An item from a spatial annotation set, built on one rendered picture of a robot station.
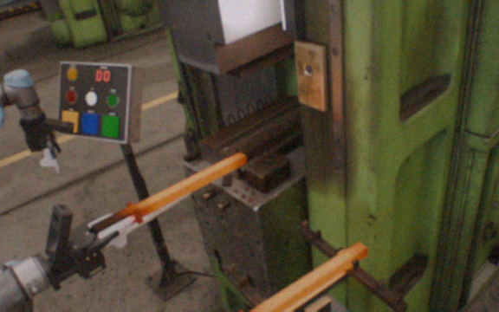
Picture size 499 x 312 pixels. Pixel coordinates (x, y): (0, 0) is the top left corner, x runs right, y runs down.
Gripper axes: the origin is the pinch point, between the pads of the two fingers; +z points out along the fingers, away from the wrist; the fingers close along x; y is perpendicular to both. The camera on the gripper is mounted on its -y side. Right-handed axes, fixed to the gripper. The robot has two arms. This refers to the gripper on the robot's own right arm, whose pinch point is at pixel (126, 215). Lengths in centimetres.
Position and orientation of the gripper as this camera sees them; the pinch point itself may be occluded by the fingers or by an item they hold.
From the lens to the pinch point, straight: 104.3
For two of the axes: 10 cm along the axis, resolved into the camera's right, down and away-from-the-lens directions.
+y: 1.0, 8.3, 5.4
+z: 7.5, -4.2, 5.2
